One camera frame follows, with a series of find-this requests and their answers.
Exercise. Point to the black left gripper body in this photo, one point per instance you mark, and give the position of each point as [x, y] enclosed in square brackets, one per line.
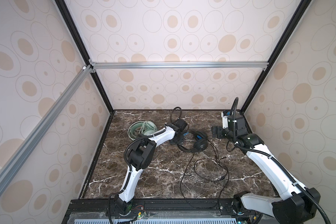
[179, 140]

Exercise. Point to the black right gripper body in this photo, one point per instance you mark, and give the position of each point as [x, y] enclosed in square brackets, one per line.
[223, 133]

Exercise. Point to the black blue headphones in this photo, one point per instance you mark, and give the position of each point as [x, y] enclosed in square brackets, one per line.
[200, 144]

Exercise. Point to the mint green headphones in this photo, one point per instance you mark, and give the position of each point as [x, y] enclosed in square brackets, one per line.
[141, 127]

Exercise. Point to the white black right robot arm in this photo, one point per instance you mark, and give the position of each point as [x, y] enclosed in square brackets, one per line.
[296, 203]

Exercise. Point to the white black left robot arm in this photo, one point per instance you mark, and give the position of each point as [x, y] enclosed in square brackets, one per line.
[139, 154]

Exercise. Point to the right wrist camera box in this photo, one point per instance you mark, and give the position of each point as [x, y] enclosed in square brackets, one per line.
[227, 119]

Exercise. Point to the silver aluminium back rail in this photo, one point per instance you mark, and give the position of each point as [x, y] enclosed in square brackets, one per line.
[185, 65]

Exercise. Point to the silver aluminium rail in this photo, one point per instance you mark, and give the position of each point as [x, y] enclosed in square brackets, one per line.
[11, 168]
[185, 65]

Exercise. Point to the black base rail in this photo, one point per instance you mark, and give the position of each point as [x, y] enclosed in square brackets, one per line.
[163, 211]

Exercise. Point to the black vertical frame post right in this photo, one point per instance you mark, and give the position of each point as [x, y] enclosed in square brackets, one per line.
[291, 27]

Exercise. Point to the black vertical frame post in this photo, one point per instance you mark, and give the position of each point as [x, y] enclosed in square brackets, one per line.
[291, 27]
[69, 22]

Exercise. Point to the black vertical frame post left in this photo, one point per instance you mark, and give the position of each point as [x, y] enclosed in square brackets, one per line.
[69, 22]

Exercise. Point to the silver aluminium left rail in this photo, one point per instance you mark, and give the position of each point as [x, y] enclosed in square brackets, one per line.
[11, 168]

